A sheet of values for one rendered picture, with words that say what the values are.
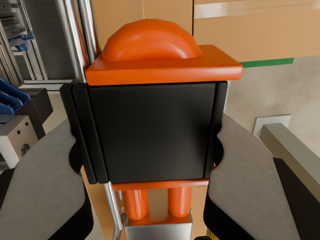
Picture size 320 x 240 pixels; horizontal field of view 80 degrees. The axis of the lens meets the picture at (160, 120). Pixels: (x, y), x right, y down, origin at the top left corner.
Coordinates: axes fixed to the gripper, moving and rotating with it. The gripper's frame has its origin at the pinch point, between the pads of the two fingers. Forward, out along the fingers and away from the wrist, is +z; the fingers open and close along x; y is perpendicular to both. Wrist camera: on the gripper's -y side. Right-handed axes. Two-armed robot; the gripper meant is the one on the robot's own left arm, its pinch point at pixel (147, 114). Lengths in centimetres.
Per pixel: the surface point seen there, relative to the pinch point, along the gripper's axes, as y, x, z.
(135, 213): 9.5, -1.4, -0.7
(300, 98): 62, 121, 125
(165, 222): 10.6, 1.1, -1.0
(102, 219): 59, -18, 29
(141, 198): 7.7, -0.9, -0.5
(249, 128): 90, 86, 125
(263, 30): 4, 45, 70
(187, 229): 11.5, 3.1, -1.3
